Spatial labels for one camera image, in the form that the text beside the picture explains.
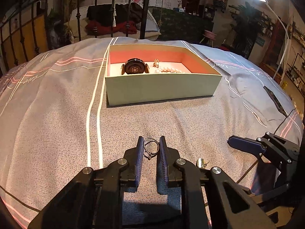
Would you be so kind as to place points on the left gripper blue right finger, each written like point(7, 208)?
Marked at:
point(164, 157)

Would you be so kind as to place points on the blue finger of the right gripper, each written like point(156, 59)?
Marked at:
point(247, 145)

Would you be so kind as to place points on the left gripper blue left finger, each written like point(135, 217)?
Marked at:
point(139, 160)

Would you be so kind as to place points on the silver hoop earring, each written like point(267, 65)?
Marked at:
point(151, 148)

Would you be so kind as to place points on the black smart watch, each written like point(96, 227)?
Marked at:
point(134, 66)

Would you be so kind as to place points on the open cardboard jewelry box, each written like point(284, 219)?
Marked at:
point(182, 74)

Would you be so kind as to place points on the small gold stud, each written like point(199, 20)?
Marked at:
point(201, 163)

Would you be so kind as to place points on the gold rhinestone brooch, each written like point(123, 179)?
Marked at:
point(156, 63)

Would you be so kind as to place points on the grey striped bed sheet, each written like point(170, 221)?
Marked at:
point(55, 121)

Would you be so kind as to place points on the pink stool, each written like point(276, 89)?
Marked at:
point(210, 36)

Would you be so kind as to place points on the red blanket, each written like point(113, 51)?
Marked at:
point(96, 29)

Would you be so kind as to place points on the white wicker swing chair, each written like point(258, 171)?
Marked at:
point(78, 21)

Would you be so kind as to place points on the dark clothes pile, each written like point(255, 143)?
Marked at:
point(105, 15)

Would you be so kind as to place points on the black iron bed frame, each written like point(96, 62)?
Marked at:
point(32, 27)

